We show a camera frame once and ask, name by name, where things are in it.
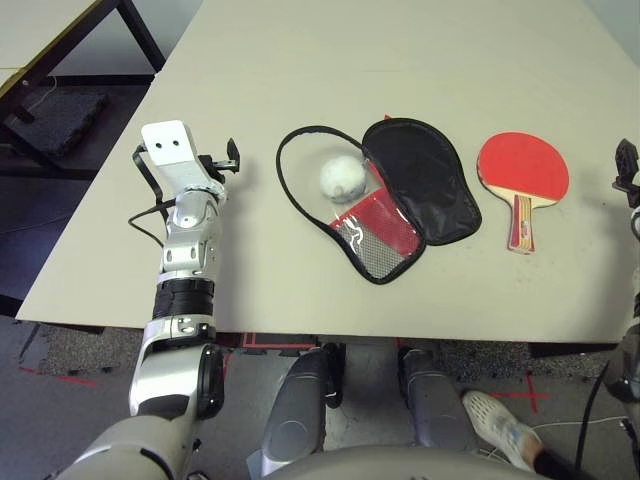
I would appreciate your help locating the red ping-pong paddle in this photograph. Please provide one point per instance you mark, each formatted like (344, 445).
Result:
(525, 167)

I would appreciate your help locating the black-framed side table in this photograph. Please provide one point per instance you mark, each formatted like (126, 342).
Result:
(30, 30)

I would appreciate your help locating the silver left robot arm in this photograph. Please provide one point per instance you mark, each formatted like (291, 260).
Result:
(190, 240)

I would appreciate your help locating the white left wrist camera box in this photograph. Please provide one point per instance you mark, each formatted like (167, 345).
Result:
(172, 150)

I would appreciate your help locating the grey robot left leg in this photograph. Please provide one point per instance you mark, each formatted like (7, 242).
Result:
(295, 405)

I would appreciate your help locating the grey robot torso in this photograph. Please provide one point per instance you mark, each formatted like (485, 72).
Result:
(400, 465)

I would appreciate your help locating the person's dark lower leg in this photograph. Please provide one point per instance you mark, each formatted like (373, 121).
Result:
(547, 462)

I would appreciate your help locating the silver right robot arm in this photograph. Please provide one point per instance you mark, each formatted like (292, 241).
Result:
(631, 360)

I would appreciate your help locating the red and black paddle case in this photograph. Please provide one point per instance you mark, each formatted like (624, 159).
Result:
(425, 185)

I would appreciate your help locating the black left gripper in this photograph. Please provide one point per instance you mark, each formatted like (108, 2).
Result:
(212, 165)

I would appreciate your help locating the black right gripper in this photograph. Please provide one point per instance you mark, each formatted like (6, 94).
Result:
(632, 190)

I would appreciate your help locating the grey robot right leg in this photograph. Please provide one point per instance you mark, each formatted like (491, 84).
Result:
(435, 400)

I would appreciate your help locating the grey robot leg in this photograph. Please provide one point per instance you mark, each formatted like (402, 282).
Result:
(295, 405)
(435, 400)

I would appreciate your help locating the white mesh shoe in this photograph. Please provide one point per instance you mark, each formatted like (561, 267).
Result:
(500, 430)

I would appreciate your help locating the black foam mat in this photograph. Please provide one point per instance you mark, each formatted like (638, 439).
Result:
(60, 122)

